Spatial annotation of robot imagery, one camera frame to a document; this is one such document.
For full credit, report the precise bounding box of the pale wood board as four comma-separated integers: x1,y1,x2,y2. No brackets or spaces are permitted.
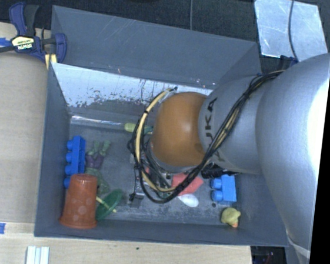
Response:
0,52,55,228

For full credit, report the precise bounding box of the short blue toy brick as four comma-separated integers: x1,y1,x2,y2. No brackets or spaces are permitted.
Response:
208,172,241,205

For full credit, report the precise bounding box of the green and purple toy figure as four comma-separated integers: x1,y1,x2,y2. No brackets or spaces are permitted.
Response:
81,138,116,197

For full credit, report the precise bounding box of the green disc with yellow stick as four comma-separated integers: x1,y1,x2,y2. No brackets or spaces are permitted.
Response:
94,186,124,223

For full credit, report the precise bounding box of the grey metal bin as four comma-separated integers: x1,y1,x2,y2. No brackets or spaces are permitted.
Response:
25,4,314,264

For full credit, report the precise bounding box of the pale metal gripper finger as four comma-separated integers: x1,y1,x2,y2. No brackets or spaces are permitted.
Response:
129,190,146,210

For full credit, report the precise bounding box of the orange plastic cup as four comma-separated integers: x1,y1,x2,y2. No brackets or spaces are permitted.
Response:
58,171,103,231

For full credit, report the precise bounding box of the long blue toy brick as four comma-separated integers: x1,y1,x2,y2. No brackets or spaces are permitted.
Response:
61,134,90,191

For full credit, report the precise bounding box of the white egg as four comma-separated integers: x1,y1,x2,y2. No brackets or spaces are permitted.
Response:
176,192,201,209

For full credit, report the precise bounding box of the black cylinder on white bracket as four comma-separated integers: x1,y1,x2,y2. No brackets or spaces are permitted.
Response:
200,164,239,183

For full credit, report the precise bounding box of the red flat piece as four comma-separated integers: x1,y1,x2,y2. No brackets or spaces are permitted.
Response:
170,172,206,199

